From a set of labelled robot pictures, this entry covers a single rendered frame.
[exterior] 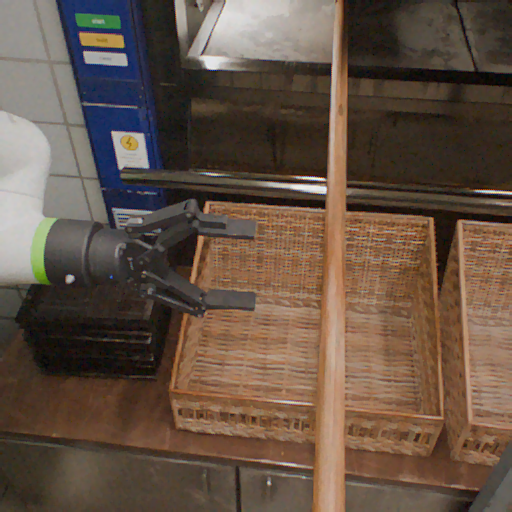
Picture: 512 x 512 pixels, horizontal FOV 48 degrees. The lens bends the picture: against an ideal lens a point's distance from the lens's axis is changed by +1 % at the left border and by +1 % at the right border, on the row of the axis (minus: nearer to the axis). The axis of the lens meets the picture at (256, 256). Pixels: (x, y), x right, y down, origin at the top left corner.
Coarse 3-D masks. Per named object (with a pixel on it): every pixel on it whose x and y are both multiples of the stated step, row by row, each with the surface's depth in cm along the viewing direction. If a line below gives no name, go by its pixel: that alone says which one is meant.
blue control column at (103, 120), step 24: (72, 48) 118; (144, 48) 118; (144, 72) 120; (96, 96) 125; (120, 96) 125; (96, 120) 130; (120, 120) 129; (144, 120) 128; (96, 144) 134; (96, 168) 139; (120, 192) 143
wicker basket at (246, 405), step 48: (240, 240) 145; (288, 240) 144; (384, 240) 141; (432, 240) 133; (240, 288) 152; (288, 288) 150; (384, 288) 147; (432, 288) 127; (192, 336) 133; (240, 336) 144; (288, 336) 144; (384, 336) 144; (432, 336) 124; (192, 384) 134; (240, 384) 134; (288, 384) 134; (384, 384) 134; (432, 384) 121; (240, 432) 125; (288, 432) 122; (384, 432) 125; (432, 432) 116
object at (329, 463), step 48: (336, 48) 121; (336, 96) 107; (336, 144) 95; (336, 192) 86; (336, 240) 79; (336, 288) 72; (336, 336) 67; (336, 384) 62; (336, 432) 58; (336, 480) 55
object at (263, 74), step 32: (192, 64) 122; (224, 64) 122; (256, 64) 122; (288, 64) 122; (320, 64) 122; (352, 64) 122; (384, 96) 120; (416, 96) 119; (448, 96) 118; (480, 96) 117
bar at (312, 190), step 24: (144, 168) 96; (240, 192) 95; (264, 192) 94; (288, 192) 93; (312, 192) 93; (360, 192) 92; (384, 192) 92; (408, 192) 91; (432, 192) 91; (456, 192) 91; (504, 456) 103; (504, 480) 103; (480, 504) 114; (504, 504) 109
